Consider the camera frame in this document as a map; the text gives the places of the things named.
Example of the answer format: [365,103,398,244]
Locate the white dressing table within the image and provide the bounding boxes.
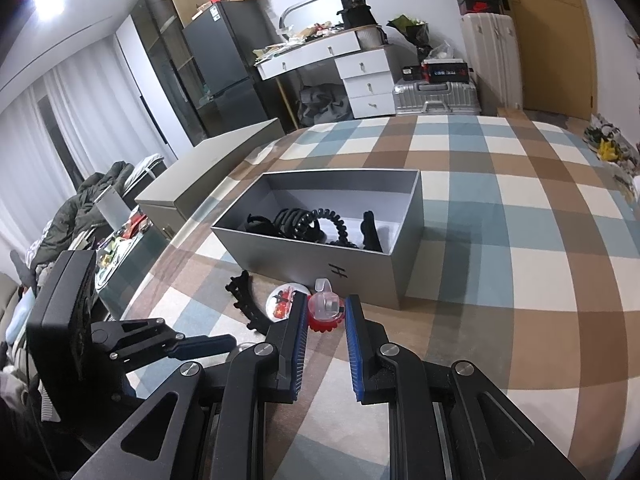
[255,30,397,122]

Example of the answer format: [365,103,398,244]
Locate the checked tablecloth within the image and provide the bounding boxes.
[120,112,640,480]

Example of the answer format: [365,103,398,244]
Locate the white suitcase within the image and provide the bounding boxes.
[460,12,524,111]

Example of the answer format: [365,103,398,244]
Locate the oval mirror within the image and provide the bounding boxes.
[279,0,347,41]

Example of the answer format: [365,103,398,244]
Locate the silver suitcase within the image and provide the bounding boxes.
[392,80,482,117]

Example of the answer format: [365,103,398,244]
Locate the dark wrapped bouquet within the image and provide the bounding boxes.
[386,14,431,61]

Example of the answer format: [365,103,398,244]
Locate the dark grey fridge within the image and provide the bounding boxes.
[181,0,267,137]

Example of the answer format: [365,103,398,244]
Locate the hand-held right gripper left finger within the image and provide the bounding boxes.
[72,291,309,480]

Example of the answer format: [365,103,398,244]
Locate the beige drawer cabinet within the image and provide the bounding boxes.
[135,119,286,252]

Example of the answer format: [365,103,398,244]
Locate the long black hair clip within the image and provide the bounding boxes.
[360,209,384,254]

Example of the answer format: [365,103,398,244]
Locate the black spiral hair tie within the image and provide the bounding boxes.
[312,207,359,249]

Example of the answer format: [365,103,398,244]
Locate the wooden door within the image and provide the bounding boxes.
[487,0,601,122]

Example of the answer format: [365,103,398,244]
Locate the red gear-base toy ring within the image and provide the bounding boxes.
[307,278,347,334]

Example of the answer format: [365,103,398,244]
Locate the white curtain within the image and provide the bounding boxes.
[0,52,177,257]

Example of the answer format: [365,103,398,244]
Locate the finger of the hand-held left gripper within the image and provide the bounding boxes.
[91,317,237,374]

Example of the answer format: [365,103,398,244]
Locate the wooden stick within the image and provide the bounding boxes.
[277,77,300,131]

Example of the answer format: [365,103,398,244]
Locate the tall glass-door cabinet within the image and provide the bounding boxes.
[131,0,212,149]

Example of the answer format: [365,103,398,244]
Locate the black red flat box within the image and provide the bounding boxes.
[422,60,471,84]

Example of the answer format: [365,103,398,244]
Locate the pile of clothes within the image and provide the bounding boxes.
[10,156,169,282]

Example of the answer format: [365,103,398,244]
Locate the grey bag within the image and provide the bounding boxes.
[297,84,352,127]

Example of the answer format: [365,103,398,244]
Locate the black bag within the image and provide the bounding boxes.
[336,0,380,30]

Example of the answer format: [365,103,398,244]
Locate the dresser clutter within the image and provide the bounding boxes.
[252,19,352,67]

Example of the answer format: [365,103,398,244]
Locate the silver cardboard box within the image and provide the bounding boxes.
[211,169,426,311]

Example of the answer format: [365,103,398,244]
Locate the black toothed headband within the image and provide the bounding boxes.
[224,270,272,335]

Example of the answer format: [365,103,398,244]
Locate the large black claw clip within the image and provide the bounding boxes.
[246,206,325,242]

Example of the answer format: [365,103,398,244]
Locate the white printed round badge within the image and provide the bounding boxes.
[268,282,297,322]

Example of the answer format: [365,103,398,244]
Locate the red black shoebox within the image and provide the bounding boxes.
[460,0,507,16]

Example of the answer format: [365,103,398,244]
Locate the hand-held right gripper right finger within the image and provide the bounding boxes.
[345,294,586,480]

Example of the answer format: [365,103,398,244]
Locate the white ribbed canister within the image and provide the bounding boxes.
[356,25,389,50]

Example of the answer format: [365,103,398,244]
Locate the cluttered glass side table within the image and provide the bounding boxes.
[94,210,172,322]

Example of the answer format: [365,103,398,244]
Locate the pile of floor shoes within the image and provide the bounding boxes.
[582,112,640,192]

